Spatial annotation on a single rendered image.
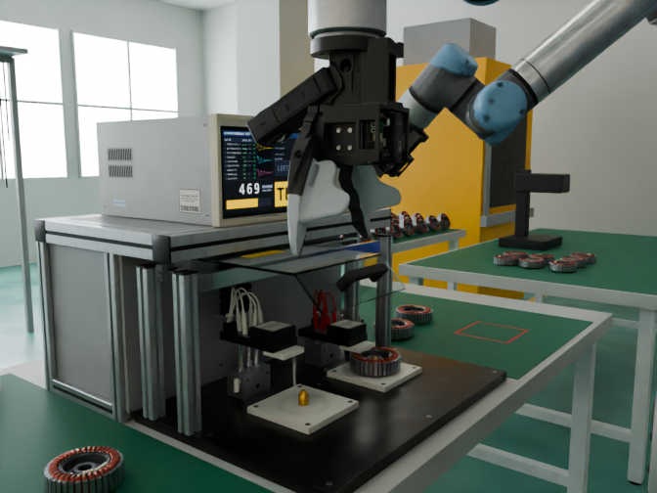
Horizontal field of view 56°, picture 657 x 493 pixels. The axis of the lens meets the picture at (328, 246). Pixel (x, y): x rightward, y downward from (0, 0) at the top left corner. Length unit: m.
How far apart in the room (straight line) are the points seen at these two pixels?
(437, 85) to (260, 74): 4.24
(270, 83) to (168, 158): 4.04
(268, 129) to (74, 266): 0.75
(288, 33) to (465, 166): 1.82
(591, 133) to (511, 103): 5.38
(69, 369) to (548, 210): 5.59
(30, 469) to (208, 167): 0.58
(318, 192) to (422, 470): 0.63
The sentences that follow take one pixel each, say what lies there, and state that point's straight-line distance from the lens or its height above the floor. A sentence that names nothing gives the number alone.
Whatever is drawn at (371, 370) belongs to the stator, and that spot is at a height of 0.80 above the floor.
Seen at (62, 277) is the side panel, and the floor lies 1.00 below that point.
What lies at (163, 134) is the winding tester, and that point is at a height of 1.29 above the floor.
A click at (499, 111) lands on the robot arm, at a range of 1.01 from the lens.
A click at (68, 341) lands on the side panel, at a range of 1.38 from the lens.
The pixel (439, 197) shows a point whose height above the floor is 0.93.
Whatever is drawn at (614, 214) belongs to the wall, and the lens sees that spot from 6.34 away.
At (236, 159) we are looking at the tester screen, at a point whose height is 1.24.
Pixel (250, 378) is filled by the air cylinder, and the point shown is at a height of 0.81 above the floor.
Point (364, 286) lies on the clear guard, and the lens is 1.04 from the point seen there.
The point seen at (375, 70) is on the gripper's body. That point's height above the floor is 1.32.
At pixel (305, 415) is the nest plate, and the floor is 0.78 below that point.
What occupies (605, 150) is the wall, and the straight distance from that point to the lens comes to 6.35.
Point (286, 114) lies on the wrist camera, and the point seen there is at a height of 1.28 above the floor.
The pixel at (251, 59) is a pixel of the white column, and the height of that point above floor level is 2.05.
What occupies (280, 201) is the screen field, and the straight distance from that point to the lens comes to 1.25.
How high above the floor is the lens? 1.24
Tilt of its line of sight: 8 degrees down
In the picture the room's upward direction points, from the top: straight up
